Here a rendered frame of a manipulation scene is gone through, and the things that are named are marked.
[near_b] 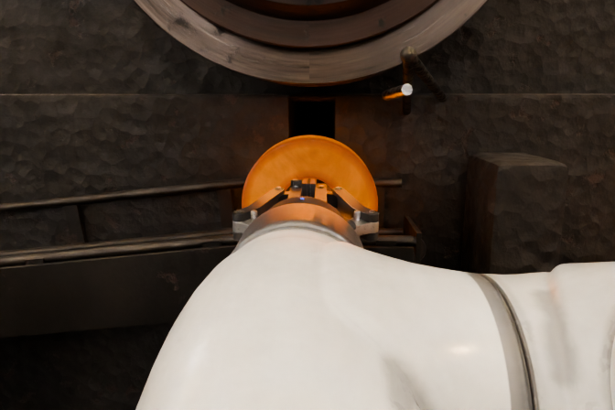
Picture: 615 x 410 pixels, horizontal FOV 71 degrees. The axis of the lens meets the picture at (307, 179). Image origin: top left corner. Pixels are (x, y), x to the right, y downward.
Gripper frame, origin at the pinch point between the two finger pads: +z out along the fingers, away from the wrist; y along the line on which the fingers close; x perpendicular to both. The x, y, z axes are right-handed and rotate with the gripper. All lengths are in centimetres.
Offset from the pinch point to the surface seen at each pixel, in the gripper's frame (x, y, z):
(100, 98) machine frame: 10.1, -27.4, 7.5
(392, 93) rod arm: 11.0, 7.6, -8.9
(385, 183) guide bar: -0.6, 9.5, 5.5
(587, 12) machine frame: 20.8, 36.2, 13.3
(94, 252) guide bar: -6.8, -24.6, -3.0
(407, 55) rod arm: 14.2, 8.4, -11.6
